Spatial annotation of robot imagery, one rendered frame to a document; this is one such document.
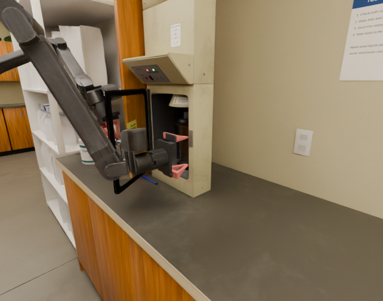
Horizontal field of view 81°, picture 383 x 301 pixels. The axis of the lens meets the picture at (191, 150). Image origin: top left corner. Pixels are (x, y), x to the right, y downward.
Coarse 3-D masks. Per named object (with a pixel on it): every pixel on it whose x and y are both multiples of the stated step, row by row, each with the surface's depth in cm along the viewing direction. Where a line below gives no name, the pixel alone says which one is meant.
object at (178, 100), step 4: (172, 96) 98; (176, 96) 95; (180, 96) 94; (184, 96) 94; (172, 100) 97; (176, 100) 95; (180, 100) 94; (184, 100) 93; (188, 100) 93; (172, 104) 96; (176, 104) 94; (180, 104) 94; (184, 104) 93; (188, 104) 93
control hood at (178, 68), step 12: (132, 60) 89; (144, 60) 83; (156, 60) 79; (168, 60) 75; (180, 60) 76; (192, 60) 80; (132, 72) 98; (168, 72) 81; (180, 72) 77; (192, 72) 81
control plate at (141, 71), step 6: (138, 66) 90; (144, 66) 87; (150, 66) 85; (156, 66) 82; (138, 72) 95; (144, 72) 92; (150, 72) 89; (156, 72) 86; (162, 72) 84; (144, 78) 96; (156, 78) 90; (162, 78) 88
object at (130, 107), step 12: (120, 96) 84; (132, 96) 93; (120, 108) 85; (132, 108) 94; (144, 108) 104; (120, 120) 86; (132, 120) 94; (144, 120) 104; (108, 132) 80; (120, 132) 86; (120, 180) 89
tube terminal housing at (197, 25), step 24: (168, 0) 83; (192, 0) 75; (144, 24) 97; (168, 24) 86; (192, 24) 77; (168, 48) 89; (192, 48) 79; (192, 96) 84; (192, 120) 87; (192, 168) 93; (192, 192) 96
